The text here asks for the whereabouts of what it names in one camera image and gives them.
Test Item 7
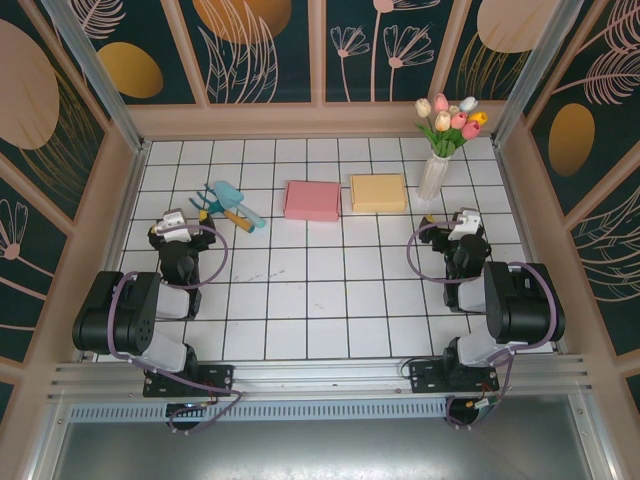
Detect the pink paper box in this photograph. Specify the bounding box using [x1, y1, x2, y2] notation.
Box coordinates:
[283, 180, 342, 223]

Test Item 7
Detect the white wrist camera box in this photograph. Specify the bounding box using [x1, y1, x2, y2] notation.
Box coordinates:
[448, 209, 482, 242]
[152, 210, 192, 242]

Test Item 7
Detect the pastel tulip bouquet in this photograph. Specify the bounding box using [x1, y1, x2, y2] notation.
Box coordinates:
[413, 93, 489, 159]

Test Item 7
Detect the aluminium mounting rail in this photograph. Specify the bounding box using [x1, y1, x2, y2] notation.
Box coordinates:
[47, 353, 594, 404]

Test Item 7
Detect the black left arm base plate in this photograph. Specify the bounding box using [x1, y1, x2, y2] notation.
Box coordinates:
[143, 363, 236, 399]

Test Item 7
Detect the white ribbed vase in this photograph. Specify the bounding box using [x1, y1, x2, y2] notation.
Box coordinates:
[417, 153, 451, 201]

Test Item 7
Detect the teal hand rake wooden handle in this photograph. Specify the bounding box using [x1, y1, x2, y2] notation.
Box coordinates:
[188, 183, 254, 234]

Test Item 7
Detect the grey slotted cable duct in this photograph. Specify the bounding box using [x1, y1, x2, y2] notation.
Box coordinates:
[67, 399, 454, 424]

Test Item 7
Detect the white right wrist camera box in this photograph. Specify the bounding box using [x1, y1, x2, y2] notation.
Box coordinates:
[448, 209, 482, 242]

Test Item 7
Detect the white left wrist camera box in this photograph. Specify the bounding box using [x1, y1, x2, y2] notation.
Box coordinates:
[152, 210, 192, 242]

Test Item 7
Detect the aluminium frame post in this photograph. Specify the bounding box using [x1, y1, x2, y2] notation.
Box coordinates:
[39, 0, 151, 154]
[492, 0, 586, 146]

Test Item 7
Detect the light blue garden trowel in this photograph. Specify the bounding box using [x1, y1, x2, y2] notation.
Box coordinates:
[212, 181, 267, 229]

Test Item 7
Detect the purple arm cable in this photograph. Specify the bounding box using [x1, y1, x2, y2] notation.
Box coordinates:
[107, 223, 244, 435]
[406, 221, 556, 431]

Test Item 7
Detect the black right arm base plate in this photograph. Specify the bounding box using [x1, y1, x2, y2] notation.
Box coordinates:
[408, 359, 501, 397]

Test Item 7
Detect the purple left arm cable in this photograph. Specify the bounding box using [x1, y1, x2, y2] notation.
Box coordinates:
[107, 223, 244, 435]

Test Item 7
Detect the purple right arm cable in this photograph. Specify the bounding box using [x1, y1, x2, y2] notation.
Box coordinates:
[406, 221, 556, 431]

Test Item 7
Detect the brushed metal panel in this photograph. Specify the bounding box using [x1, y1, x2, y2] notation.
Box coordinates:
[49, 418, 619, 480]

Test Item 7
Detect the black round cable port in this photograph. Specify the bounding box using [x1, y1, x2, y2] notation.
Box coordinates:
[166, 402, 207, 436]
[446, 397, 494, 430]

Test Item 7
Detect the yellow paper box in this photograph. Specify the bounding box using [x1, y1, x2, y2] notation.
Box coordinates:
[348, 173, 407, 215]

